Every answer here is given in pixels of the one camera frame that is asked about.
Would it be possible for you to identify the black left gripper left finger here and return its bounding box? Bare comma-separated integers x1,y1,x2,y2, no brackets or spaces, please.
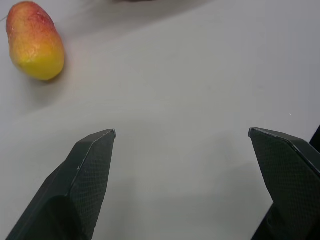
5,128,117,240

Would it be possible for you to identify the red and yellow mango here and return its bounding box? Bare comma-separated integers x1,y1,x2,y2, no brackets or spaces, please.
5,0,65,81

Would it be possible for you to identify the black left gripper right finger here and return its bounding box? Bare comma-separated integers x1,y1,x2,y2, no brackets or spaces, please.
248,127,320,240

